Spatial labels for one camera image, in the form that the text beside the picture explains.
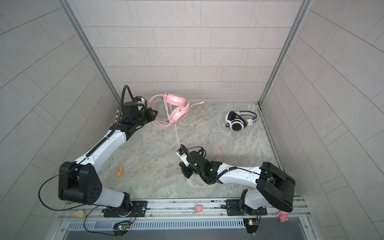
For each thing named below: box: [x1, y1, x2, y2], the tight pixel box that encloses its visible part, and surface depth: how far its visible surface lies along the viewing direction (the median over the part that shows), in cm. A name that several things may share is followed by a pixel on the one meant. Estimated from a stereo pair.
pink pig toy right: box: [276, 210, 289, 223], surface depth 69 cm
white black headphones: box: [225, 110, 257, 132], surface depth 98 cm
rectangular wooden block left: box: [115, 165, 124, 177], surface depth 84 cm
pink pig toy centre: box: [193, 203, 204, 213], surface depth 72 cm
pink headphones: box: [147, 92, 205, 127], surface depth 72 cm
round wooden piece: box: [74, 210, 84, 218], surface depth 69 cm
